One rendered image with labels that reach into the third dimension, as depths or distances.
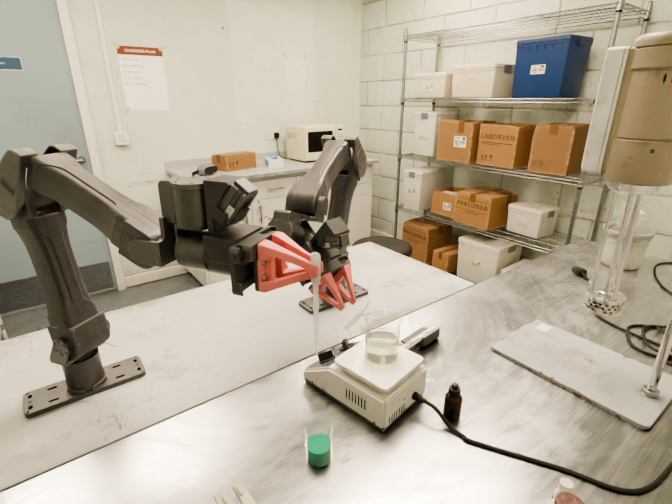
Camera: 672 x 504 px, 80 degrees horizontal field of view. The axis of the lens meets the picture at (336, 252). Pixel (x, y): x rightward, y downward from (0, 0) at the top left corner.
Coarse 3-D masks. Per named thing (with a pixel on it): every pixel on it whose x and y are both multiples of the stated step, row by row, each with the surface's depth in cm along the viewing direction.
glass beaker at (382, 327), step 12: (372, 312) 72; (384, 312) 72; (372, 324) 73; (384, 324) 73; (396, 324) 71; (372, 336) 68; (384, 336) 67; (396, 336) 68; (372, 348) 69; (384, 348) 68; (396, 348) 69; (372, 360) 70; (384, 360) 69; (396, 360) 71
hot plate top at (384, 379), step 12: (360, 348) 75; (336, 360) 71; (348, 360) 71; (360, 360) 71; (408, 360) 71; (420, 360) 71; (348, 372) 69; (360, 372) 68; (372, 372) 68; (384, 372) 68; (396, 372) 68; (408, 372) 68; (372, 384) 66; (384, 384) 65; (396, 384) 66
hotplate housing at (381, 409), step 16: (320, 368) 75; (336, 368) 72; (320, 384) 75; (336, 384) 72; (352, 384) 69; (400, 384) 68; (416, 384) 71; (336, 400) 74; (352, 400) 70; (368, 400) 67; (384, 400) 65; (400, 400) 68; (416, 400) 71; (368, 416) 68; (384, 416) 66
